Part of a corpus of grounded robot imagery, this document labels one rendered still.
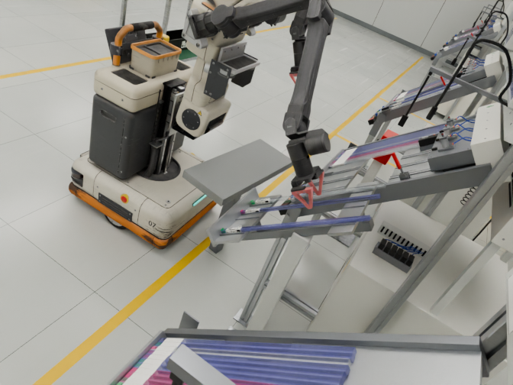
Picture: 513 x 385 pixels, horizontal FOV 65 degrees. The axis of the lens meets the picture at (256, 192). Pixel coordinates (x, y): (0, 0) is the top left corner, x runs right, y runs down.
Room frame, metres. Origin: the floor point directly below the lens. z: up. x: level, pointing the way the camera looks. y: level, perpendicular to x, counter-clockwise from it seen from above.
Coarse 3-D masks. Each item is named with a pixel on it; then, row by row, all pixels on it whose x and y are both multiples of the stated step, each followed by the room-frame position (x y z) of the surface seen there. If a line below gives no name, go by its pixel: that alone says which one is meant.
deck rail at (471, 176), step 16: (432, 176) 1.21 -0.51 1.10; (448, 176) 1.19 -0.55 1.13; (464, 176) 1.18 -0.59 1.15; (480, 176) 1.17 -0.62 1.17; (384, 192) 1.24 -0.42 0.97; (400, 192) 1.22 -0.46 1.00; (416, 192) 1.21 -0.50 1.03; (432, 192) 1.20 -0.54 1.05; (304, 208) 1.31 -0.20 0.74; (320, 208) 1.29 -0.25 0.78; (336, 208) 1.27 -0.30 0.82
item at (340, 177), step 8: (336, 168) 1.69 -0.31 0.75; (344, 168) 1.65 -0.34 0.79; (352, 168) 1.60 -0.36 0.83; (360, 168) 1.59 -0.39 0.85; (328, 176) 1.59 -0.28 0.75; (336, 176) 1.55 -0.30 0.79; (344, 176) 1.52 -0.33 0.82; (352, 176) 1.49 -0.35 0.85; (328, 184) 1.47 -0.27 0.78; (336, 184) 1.44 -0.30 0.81; (344, 184) 1.41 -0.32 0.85
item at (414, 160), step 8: (408, 152) 1.60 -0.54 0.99; (416, 152) 1.57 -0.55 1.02; (424, 152) 1.53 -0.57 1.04; (400, 160) 1.52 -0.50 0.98; (408, 160) 1.48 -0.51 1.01; (416, 160) 1.45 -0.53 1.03; (424, 160) 1.42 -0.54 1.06; (408, 168) 1.39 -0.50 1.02; (416, 168) 1.36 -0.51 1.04; (424, 168) 1.34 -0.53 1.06; (392, 176) 1.34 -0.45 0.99; (416, 176) 1.27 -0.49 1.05
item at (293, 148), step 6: (300, 138) 1.10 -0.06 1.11; (288, 144) 1.09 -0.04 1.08; (294, 144) 1.08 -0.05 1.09; (300, 144) 1.09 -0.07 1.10; (288, 150) 1.09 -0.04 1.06; (294, 150) 1.08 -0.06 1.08; (300, 150) 1.08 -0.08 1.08; (306, 150) 1.08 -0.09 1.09; (294, 156) 1.07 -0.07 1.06; (300, 156) 1.07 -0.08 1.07; (306, 156) 1.09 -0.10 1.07
